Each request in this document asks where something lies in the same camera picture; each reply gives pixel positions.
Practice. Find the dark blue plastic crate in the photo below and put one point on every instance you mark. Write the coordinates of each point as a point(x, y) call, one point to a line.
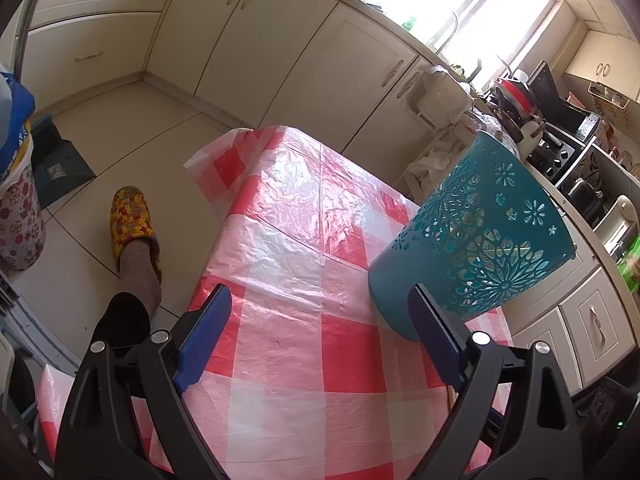
point(60, 165)

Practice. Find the kitchen window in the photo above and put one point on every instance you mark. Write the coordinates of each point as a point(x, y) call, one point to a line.
point(475, 5)

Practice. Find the white crumpled plastic bags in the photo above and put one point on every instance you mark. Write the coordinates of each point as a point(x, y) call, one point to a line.
point(432, 165)

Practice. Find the white plastic container rack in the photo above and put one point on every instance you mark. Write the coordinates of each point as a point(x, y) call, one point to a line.
point(440, 95)

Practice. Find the cream wall cabinet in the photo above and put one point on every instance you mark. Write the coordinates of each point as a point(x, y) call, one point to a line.
point(605, 65)

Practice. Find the red black stacked pots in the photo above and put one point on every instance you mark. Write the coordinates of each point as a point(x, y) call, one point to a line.
point(512, 92)

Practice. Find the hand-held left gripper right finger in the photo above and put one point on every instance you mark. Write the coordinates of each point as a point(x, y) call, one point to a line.
point(437, 340)

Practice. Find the yellow floral slipper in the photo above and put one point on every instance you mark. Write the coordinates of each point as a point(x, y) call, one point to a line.
point(130, 215)

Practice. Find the metal faucet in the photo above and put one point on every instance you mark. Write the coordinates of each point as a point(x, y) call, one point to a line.
point(447, 30)

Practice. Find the silver toaster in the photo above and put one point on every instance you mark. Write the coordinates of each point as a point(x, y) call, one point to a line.
point(585, 197)

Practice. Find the cream kitchen cabinets beside stove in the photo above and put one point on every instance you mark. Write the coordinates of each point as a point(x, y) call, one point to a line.
point(600, 320)

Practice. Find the cream kitchen cabinets under window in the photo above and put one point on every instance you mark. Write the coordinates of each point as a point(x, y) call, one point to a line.
point(325, 60)

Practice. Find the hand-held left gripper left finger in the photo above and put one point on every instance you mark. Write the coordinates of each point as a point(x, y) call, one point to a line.
point(205, 345)

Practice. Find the green packet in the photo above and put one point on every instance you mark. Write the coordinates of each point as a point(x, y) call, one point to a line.
point(630, 265)

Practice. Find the person's leg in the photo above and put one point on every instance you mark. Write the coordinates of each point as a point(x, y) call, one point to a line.
point(135, 285)

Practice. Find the red white checkered tablecloth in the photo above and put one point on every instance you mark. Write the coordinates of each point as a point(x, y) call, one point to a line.
point(300, 240)

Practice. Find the teal perforated plastic basket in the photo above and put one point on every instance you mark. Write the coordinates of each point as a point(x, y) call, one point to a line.
point(397, 280)

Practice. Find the grey metal rail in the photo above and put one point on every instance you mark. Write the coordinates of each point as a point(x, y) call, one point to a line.
point(35, 325)

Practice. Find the white countertop appliance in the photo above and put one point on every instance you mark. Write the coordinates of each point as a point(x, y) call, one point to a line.
point(622, 225)

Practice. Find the blue white plastic bag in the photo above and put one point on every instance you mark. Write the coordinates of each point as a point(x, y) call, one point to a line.
point(12, 125)

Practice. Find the floral print bin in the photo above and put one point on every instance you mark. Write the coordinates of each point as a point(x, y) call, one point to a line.
point(20, 220)

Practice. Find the black stove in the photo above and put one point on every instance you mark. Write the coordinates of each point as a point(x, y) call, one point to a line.
point(555, 152)

